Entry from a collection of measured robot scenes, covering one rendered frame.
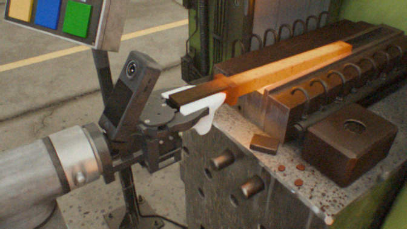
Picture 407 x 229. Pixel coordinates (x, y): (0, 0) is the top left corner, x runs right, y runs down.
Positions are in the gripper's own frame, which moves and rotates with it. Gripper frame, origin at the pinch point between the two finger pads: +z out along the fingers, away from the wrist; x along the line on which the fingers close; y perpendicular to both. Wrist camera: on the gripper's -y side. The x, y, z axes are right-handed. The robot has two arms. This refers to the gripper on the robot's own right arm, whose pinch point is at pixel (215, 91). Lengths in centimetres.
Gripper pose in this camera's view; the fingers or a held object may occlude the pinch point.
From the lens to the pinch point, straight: 52.1
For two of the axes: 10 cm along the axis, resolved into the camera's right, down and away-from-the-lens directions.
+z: 8.2, -3.3, 4.7
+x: 5.8, 4.8, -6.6
